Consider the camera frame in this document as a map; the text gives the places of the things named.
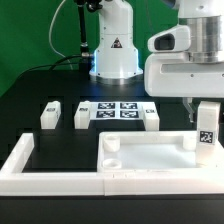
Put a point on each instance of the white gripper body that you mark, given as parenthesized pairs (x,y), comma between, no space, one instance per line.
(172,75)

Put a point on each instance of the white desk top tray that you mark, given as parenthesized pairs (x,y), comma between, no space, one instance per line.
(151,150)

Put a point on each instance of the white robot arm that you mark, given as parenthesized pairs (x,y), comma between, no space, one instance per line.
(199,33)

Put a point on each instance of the fiducial marker sheet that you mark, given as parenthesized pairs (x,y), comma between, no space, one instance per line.
(116,111)

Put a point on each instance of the white U-shaped fence frame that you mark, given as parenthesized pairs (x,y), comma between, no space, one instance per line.
(15,182)

